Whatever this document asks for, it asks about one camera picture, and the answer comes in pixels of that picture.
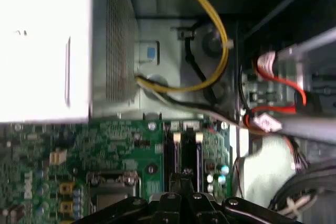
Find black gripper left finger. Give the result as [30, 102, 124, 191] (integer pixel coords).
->
[76, 173, 186, 224]

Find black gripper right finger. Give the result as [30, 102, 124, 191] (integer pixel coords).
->
[184, 168, 300, 224]

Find dark RAM stick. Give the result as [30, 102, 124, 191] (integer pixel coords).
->
[194, 142, 203, 192]
[167, 142, 182, 176]

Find silver CPU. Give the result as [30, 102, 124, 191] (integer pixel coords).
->
[96, 186, 139, 209]

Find CPU socket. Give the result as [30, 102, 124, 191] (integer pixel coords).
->
[86, 169, 140, 210]

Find green motherboard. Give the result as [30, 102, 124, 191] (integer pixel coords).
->
[0, 119, 234, 224]

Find metal drive cage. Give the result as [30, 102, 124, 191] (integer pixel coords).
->
[237, 22, 336, 120]

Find black PC case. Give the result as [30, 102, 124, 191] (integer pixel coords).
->
[0, 0, 336, 224]

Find grey power supply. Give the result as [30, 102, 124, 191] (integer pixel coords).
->
[0, 0, 146, 124]

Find white wire label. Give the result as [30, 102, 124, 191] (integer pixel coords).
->
[253, 113, 283, 133]
[257, 52, 278, 74]

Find black and white wires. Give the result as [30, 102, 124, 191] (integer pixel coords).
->
[135, 76, 247, 127]

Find black cable bundle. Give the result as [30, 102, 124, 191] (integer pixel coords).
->
[267, 159, 336, 217]

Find red data wire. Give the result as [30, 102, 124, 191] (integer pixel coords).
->
[244, 74, 308, 127]

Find yellow wire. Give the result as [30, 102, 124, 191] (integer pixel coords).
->
[135, 0, 229, 93]

